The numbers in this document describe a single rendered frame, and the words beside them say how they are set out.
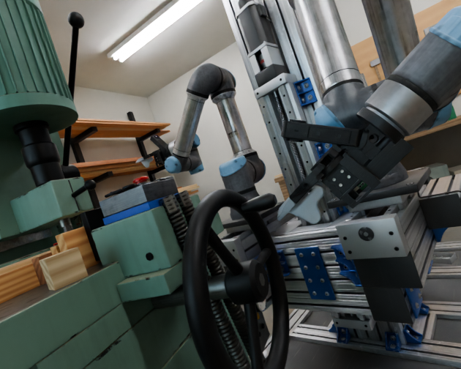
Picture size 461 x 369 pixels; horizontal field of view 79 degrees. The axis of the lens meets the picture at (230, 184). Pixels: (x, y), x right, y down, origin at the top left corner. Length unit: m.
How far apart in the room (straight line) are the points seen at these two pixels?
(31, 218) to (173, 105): 3.99
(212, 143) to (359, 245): 3.54
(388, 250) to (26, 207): 0.76
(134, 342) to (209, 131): 3.79
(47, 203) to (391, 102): 0.58
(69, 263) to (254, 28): 0.93
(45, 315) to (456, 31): 0.58
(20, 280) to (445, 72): 0.67
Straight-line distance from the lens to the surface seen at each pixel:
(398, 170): 0.84
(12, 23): 0.70
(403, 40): 0.79
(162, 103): 4.67
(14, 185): 0.73
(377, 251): 0.74
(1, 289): 0.57
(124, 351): 0.49
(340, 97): 0.54
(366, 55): 3.65
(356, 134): 0.43
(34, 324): 0.42
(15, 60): 0.65
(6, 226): 0.70
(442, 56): 0.44
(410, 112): 0.43
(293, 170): 1.04
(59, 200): 0.59
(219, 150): 4.08
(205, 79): 1.18
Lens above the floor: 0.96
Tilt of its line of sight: level
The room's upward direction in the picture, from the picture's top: 19 degrees counter-clockwise
